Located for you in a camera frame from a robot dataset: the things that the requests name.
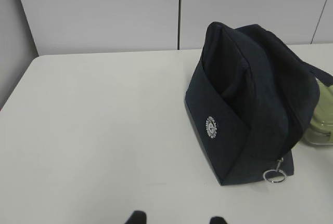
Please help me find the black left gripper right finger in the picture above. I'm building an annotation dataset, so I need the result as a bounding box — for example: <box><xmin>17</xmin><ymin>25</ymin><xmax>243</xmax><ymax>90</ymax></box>
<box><xmin>209</xmin><ymin>216</ymin><xmax>226</xmax><ymax>224</ymax></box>

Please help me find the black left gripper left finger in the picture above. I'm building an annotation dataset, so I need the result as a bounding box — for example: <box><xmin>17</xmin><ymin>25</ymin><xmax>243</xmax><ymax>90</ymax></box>
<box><xmin>126</xmin><ymin>210</ymin><xmax>147</xmax><ymax>224</ymax></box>

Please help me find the dark blue lunch bag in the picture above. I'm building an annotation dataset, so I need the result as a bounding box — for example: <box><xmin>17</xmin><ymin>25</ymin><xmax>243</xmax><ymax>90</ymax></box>
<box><xmin>185</xmin><ymin>22</ymin><xmax>332</xmax><ymax>186</ymax></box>

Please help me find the green lidded glass container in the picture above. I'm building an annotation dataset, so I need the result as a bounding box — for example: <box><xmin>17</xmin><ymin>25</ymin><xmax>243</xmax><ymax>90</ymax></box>
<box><xmin>303</xmin><ymin>79</ymin><xmax>333</xmax><ymax>146</ymax></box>

